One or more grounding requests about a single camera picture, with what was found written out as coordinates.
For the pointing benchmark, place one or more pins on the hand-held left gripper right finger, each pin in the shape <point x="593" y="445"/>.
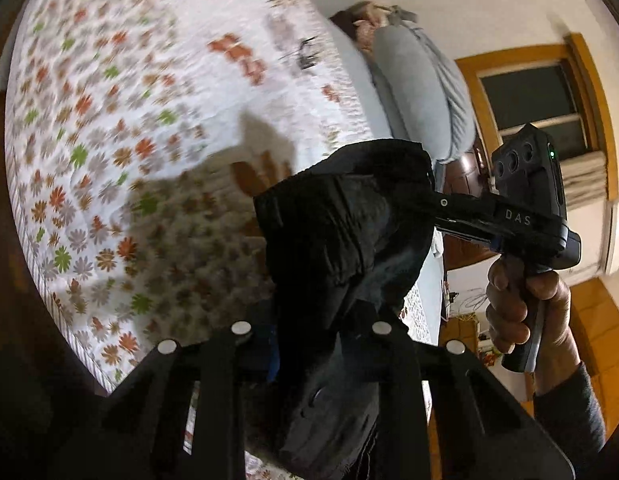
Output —
<point x="389" y="360"/>

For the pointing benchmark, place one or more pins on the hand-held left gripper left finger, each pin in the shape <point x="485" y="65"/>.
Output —
<point x="224" y="360"/>

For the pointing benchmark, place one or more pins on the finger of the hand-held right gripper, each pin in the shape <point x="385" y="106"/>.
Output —
<point x="464" y="236"/>
<point x="459" y="206"/>

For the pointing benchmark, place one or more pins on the black pants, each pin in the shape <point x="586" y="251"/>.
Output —
<point x="339" y="240"/>

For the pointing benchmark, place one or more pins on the person's right forearm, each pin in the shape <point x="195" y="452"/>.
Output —
<point x="569" y="420"/>

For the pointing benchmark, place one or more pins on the person's right hand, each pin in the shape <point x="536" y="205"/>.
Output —
<point x="509" y="310"/>

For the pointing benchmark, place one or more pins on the dark wooden headboard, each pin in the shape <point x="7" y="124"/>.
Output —
<point x="464" y="210"/>

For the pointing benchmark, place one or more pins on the beige curtain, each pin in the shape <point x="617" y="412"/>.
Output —
<point x="587" y="180"/>

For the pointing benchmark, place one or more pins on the wooden framed window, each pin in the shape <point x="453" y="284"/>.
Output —
<point x="534" y="100"/>

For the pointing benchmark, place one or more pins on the grey pillows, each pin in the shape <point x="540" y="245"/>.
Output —
<point x="419" y="90"/>

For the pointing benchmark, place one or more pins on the grey bed sheet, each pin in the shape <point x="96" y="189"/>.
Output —
<point x="359" y="85"/>

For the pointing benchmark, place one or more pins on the eyeglasses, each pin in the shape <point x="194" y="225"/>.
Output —
<point x="306" y="55"/>

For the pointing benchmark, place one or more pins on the floral quilt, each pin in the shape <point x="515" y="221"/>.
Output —
<point x="139" y="135"/>

